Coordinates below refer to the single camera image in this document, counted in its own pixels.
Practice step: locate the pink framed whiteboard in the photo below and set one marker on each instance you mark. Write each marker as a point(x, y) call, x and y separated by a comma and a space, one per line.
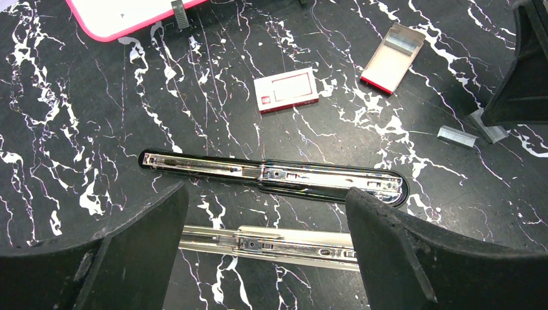
point(108, 20)

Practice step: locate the black whiteboard stand foot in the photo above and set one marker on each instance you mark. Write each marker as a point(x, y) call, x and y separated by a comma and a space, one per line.
point(180, 15)

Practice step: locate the silver staple strip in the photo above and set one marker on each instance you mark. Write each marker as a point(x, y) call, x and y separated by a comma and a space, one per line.
point(492, 134)
point(401, 44)
point(456, 137)

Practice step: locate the cardboard staple box tray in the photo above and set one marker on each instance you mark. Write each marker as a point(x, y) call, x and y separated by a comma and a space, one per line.
point(387, 67)

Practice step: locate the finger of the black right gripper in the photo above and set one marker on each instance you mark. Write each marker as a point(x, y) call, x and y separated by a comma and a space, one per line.
point(522, 96)

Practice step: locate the red white staple box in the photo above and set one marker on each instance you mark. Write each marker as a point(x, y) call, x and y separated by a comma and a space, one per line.
point(286, 90)

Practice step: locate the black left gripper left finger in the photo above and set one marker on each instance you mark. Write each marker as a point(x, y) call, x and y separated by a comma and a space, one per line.
point(123, 262)

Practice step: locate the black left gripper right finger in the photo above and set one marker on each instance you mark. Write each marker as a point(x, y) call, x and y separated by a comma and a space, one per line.
point(408, 263)

